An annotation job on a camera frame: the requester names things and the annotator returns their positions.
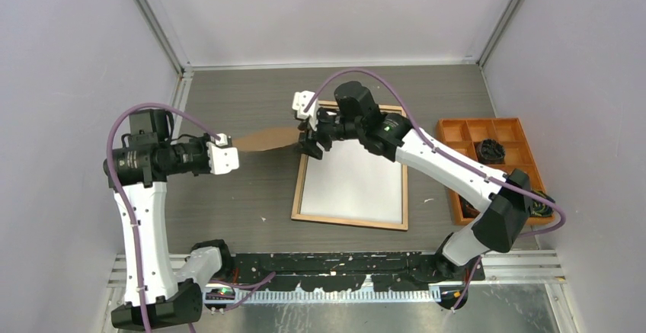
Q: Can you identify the orange compartment tray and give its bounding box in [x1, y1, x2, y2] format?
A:
[436, 117, 555, 226]

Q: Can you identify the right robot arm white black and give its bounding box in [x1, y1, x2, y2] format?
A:
[292, 81, 557, 280]

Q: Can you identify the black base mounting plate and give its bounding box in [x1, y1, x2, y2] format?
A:
[216, 251, 485, 293]

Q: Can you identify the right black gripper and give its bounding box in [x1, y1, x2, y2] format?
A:
[293, 107, 363, 160]

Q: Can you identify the black rolled tie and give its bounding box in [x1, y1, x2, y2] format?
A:
[475, 139, 506, 165]

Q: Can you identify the aluminium front rail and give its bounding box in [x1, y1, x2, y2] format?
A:
[107, 249, 566, 306]

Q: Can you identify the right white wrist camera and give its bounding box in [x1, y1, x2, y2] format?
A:
[292, 91, 319, 131]

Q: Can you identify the wooden picture frame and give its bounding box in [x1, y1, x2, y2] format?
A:
[291, 100, 410, 232]

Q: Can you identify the blue yellow rolled tie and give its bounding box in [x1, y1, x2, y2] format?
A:
[531, 190, 555, 218]

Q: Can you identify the landscape photo print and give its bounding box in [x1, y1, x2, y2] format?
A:
[299, 133, 406, 226]

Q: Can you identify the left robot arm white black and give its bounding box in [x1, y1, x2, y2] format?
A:
[104, 104, 239, 332]

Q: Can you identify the brown backing board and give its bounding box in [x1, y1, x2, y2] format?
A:
[232, 127, 301, 152]

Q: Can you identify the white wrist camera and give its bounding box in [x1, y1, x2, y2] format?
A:
[292, 91, 319, 131]
[206, 133, 239, 175]

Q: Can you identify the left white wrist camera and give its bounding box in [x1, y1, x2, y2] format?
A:
[206, 133, 239, 175]

